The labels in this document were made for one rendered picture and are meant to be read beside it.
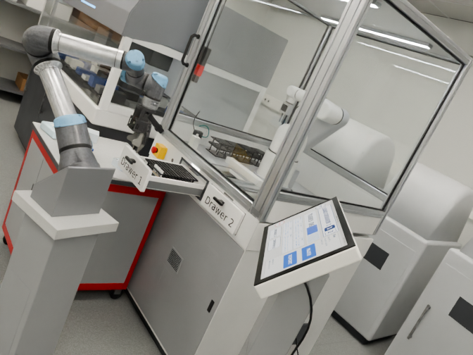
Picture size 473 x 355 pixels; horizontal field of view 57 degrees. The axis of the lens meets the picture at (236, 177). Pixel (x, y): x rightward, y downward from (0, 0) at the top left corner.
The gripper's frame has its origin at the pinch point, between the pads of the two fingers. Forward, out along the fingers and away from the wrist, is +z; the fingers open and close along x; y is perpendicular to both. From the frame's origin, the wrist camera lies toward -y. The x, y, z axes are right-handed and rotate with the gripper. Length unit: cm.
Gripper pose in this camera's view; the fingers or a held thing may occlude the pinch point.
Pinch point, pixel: (137, 148)
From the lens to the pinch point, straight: 205.1
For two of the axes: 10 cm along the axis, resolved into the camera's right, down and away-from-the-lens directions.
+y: -7.3, -1.5, -6.6
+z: -4.0, 8.8, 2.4
